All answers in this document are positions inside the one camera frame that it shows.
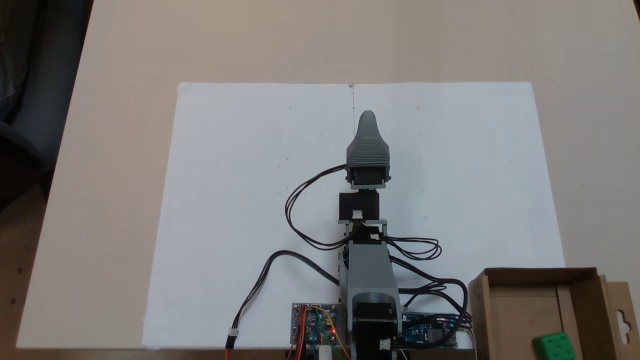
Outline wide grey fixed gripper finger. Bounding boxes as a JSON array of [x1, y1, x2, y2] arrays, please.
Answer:
[[346, 110, 391, 167]]

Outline red jumper wires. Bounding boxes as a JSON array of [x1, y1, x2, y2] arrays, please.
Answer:
[[294, 306, 307, 360]]

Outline motor controller circuit board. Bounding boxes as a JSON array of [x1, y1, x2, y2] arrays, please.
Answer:
[[291, 302, 348, 347]]

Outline thin black servo cable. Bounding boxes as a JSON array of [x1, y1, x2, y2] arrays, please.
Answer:
[[389, 255, 474, 332], [381, 236, 443, 262], [284, 164, 362, 252]]

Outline dark grey chair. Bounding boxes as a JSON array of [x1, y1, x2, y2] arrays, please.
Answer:
[[0, 0, 93, 211]]

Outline green dice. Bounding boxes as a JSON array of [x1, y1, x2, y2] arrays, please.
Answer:
[[531, 331, 577, 360]]

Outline brown cardboard box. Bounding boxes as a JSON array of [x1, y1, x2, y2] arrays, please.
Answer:
[[468, 266, 636, 360]]

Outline white paper sheet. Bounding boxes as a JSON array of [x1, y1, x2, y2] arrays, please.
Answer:
[[141, 82, 357, 350], [352, 81, 566, 350]]

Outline blue power converter board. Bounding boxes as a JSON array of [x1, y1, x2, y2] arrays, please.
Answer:
[[400, 312, 458, 348]]

